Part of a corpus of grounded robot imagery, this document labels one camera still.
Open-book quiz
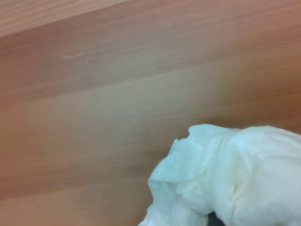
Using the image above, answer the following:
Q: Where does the white tissue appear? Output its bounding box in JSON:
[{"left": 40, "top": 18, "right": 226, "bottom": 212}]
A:
[{"left": 137, "top": 123, "right": 301, "bottom": 226}]

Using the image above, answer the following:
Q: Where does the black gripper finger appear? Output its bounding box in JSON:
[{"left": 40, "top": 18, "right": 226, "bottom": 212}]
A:
[{"left": 207, "top": 211, "right": 223, "bottom": 226}]

